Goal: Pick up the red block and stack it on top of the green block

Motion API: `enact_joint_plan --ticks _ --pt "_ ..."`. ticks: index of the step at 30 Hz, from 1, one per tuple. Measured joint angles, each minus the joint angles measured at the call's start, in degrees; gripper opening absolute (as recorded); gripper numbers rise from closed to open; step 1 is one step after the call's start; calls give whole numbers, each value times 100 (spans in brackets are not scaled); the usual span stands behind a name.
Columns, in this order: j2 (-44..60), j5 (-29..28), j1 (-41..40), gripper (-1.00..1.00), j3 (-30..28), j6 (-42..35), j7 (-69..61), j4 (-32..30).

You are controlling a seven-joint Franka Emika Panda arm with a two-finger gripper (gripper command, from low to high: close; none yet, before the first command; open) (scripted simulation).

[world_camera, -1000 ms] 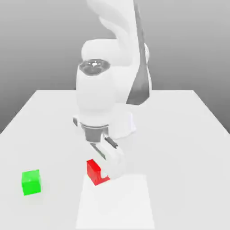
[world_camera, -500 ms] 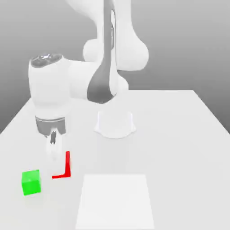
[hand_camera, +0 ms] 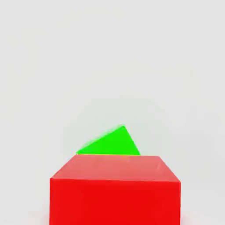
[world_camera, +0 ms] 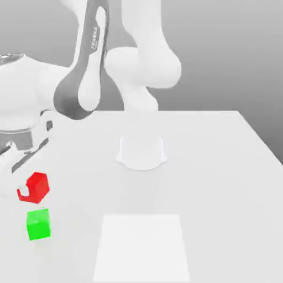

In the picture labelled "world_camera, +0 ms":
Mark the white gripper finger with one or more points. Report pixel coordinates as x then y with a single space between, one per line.
23 190

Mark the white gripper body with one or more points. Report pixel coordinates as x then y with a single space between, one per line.
26 164

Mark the small red cube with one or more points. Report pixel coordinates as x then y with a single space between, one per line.
38 188

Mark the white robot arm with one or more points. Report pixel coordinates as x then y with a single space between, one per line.
141 66

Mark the small green cube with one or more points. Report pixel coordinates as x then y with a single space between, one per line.
38 224

